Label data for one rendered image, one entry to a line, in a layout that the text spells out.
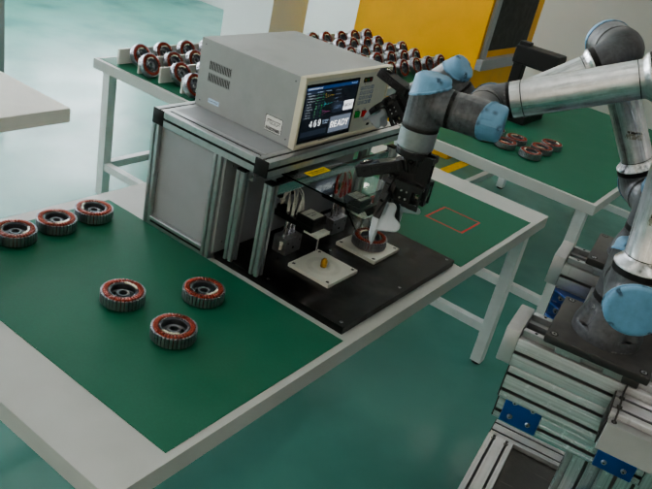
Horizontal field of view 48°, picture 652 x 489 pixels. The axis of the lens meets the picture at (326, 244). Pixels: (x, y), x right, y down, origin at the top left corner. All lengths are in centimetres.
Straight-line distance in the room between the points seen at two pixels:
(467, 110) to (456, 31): 429
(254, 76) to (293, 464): 132
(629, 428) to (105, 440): 105
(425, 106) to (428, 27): 439
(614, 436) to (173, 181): 136
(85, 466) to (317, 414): 148
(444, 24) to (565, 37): 188
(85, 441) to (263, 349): 51
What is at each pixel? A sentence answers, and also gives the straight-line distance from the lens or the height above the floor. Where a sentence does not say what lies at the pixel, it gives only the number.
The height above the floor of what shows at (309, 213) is 92.
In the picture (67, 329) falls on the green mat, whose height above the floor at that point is 75.
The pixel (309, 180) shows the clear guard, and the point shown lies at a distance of 200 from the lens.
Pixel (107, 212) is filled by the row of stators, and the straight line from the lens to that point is 229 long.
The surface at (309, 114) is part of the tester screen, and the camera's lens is 204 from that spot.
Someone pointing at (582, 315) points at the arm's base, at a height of 107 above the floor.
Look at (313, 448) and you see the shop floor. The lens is 272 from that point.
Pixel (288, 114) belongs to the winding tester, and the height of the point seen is 120.
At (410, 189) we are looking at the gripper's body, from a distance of 150.
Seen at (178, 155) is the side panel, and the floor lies 100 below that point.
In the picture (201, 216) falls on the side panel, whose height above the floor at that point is 86.
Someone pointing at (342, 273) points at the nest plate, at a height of 78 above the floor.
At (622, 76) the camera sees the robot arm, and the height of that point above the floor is 158.
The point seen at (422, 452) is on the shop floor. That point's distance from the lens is 285.
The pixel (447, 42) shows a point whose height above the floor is 84.
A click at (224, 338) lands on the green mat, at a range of 185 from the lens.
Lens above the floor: 182
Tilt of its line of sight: 27 degrees down
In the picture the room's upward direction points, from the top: 13 degrees clockwise
